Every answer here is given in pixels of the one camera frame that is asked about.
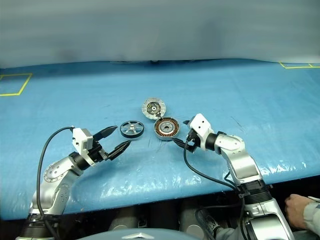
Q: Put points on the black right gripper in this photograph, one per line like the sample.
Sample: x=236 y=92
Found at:
x=193 y=142

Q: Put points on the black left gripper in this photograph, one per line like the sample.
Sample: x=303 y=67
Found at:
x=98 y=152

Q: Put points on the person's grey sleeved forearm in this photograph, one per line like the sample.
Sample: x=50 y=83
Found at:
x=312 y=215

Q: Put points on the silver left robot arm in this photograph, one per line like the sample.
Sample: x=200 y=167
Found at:
x=55 y=180

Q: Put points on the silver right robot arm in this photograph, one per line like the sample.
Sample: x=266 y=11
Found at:
x=240 y=160

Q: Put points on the motor stator housing copper coils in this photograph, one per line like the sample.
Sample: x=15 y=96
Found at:
x=160 y=132

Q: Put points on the motor cover with circuit board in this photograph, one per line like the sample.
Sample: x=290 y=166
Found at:
x=146 y=110

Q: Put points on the person's bare hand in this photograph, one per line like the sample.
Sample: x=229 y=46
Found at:
x=296 y=210

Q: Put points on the blue plastic table cover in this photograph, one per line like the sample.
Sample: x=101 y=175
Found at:
x=225 y=95

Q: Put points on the dark grey rounded shape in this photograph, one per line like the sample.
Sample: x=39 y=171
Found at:
x=123 y=220
x=191 y=217

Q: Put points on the black white sneaker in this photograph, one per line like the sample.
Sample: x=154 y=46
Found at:
x=210 y=222

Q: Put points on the grey robot torso shell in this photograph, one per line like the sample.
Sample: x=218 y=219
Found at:
x=140 y=235

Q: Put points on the yellow tape square outline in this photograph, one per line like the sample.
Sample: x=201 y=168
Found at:
x=23 y=85

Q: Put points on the grey trouser leg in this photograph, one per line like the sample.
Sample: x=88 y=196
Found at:
x=227 y=233

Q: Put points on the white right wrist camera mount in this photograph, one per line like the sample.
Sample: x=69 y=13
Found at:
x=201 y=125

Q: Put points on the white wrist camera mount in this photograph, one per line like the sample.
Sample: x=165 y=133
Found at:
x=201 y=125
x=78 y=140

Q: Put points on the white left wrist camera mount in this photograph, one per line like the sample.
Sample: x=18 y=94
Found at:
x=78 y=140

